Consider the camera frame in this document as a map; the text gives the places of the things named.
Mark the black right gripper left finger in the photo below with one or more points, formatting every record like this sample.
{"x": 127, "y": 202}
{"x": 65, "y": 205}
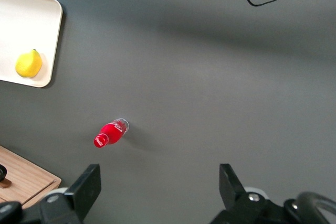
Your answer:
{"x": 86, "y": 187}

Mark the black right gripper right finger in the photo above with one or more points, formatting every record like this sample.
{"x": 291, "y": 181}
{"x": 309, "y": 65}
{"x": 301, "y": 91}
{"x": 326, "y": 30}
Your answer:
{"x": 233, "y": 190}

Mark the cream plastic tray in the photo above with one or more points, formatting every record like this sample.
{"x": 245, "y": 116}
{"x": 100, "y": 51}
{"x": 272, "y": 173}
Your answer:
{"x": 26, "y": 24}

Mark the wooden drawer cabinet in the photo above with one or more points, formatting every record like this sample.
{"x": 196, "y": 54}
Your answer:
{"x": 29, "y": 179}

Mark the red cola bottle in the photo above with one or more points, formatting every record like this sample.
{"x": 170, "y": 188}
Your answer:
{"x": 111, "y": 132}

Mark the wooden drawer front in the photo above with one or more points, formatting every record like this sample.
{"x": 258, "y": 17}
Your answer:
{"x": 26, "y": 182}

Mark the yellow lemon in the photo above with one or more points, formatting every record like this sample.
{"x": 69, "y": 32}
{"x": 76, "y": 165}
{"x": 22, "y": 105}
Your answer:
{"x": 28, "y": 64}

